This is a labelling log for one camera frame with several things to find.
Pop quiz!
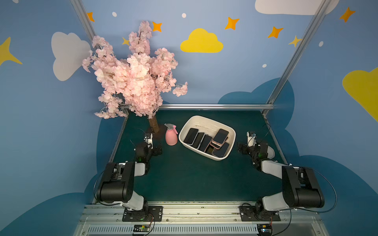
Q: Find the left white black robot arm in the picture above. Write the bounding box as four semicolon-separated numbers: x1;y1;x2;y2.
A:
94;142;162;213

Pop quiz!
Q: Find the pink spray bottle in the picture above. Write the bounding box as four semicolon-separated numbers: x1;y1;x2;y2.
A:
164;124;178;146

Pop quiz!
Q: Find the pink case phone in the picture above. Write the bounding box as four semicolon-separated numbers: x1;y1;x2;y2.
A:
212;142;229;158
212;129;229;146

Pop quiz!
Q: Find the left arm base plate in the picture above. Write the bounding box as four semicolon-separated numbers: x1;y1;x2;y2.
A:
122;206;163;222

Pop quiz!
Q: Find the left green circuit board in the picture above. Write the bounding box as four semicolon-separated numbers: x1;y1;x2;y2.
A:
133;225;151;233

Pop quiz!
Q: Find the white case phone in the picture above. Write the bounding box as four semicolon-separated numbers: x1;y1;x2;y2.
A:
184;128;198;145

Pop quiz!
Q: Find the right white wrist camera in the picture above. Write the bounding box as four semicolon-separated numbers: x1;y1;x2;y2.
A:
247;131;257;147

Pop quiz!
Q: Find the right green circuit board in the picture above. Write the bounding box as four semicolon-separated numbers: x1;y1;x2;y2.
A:
257;224;273;236

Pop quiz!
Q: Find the pink cherry blossom tree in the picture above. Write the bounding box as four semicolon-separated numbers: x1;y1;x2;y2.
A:
82;21;188;134

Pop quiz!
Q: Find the aluminium rail base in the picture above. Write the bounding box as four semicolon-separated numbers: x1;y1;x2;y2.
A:
74;202;329;236

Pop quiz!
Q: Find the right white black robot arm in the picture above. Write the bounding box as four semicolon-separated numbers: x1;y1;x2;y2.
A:
237;143;325;214

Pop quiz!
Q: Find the white plastic storage box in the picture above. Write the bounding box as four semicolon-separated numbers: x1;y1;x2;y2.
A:
178;116;236;161

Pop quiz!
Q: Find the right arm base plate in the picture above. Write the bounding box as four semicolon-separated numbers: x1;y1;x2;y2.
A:
239;205;281;222

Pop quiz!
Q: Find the green circuit board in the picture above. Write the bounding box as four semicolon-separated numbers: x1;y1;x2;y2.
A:
133;225;151;233
257;224;273;236

